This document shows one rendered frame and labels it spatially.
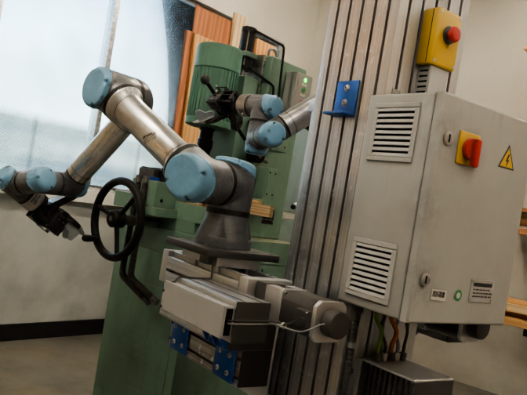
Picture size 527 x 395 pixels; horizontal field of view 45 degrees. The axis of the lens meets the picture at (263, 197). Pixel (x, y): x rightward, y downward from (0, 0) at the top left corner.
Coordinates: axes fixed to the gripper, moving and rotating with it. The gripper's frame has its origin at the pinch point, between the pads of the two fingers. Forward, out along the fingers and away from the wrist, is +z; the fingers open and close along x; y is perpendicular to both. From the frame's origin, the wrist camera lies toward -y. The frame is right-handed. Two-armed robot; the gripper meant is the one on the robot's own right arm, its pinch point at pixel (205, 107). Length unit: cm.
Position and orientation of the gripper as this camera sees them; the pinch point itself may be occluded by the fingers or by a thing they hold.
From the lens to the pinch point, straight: 225.1
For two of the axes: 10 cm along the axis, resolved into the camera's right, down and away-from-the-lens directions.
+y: -4.7, -6.2, -6.3
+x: -4.9, 7.8, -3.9
